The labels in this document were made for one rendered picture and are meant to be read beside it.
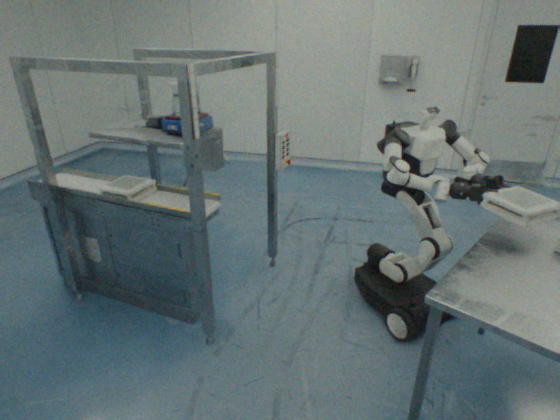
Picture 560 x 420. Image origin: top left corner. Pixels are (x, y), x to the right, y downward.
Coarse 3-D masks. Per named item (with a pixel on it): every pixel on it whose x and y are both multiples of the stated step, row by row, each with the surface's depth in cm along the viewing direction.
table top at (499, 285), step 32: (512, 224) 209; (544, 224) 209; (480, 256) 180; (512, 256) 180; (544, 256) 180; (448, 288) 158; (480, 288) 158; (512, 288) 158; (544, 288) 159; (480, 320) 142; (512, 320) 141; (544, 320) 141; (544, 352) 130
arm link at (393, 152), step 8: (392, 144) 217; (384, 152) 218; (392, 152) 212; (400, 152) 215; (384, 160) 213; (392, 160) 206; (400, 160) 206; (384, 168) 211; (400, 168) 202; (408, 168) 203; (384, 176) 211
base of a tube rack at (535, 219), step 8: (488, 208) 197; (496, 208) 194; (504, 208) 194; (504, 216) 190; (512, 216) 186; (520, 216) 186; (536, 216) 186; (544, 216) 186; (552, 216) 188; (520, 224) 183; (528, 224) 182
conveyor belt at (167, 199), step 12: (60, 180) 275; (72, 180) 275; (84, 180) 275; (96, 180) 275; (96, 192) 255; (156, 192) 255; (168, 192) 255; (168, 204) 238; (180, 204) 238; (216, 204) 240
